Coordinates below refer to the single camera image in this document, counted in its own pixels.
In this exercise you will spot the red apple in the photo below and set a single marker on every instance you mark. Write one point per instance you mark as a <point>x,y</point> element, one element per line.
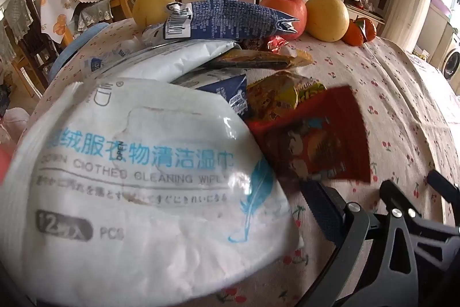
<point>284,6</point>

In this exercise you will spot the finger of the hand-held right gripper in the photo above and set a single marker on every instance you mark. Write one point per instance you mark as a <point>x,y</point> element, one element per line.
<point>395,197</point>
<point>444,184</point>

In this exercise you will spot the white plastic packet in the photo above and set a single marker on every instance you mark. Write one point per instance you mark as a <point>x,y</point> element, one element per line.
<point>161,62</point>

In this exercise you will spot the yellow pear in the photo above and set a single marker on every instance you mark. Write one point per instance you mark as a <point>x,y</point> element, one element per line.
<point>327,19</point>
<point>151,6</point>

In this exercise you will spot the white wet wipes packet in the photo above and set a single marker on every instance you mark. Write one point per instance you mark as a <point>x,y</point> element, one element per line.
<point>143,184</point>

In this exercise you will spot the orange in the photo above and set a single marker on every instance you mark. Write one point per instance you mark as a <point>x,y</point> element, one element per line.
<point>369,29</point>
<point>352,33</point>

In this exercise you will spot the washing machine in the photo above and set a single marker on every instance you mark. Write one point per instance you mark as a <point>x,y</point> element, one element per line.
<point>451,59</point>

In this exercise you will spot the cherry print tablecloth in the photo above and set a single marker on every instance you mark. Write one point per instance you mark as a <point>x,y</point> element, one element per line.
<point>395,94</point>

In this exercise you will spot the blue white milk carton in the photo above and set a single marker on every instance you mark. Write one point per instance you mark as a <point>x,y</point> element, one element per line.
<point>230,91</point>

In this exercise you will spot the dark chair with lace cover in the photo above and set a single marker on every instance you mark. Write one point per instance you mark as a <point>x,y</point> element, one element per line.
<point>28,33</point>

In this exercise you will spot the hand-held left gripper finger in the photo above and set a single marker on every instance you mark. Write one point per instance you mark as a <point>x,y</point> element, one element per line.
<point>323,210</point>

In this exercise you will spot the blue printed snack bag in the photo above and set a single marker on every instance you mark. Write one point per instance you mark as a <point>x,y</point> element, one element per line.
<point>233,19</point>

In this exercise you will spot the red snack wrapper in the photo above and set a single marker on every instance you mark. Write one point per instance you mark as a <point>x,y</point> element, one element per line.
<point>316,134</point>

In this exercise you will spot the dining table with flower cloth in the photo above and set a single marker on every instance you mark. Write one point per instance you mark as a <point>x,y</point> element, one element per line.
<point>57,19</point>

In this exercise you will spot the red foil candy wrapper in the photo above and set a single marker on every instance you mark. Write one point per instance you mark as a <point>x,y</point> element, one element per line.
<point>276,42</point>

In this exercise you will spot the brown snack wrapper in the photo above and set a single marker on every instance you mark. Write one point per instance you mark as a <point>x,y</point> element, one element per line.
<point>251,59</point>

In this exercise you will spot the yellow snack wrapper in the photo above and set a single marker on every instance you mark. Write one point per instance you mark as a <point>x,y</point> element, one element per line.
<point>273,94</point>

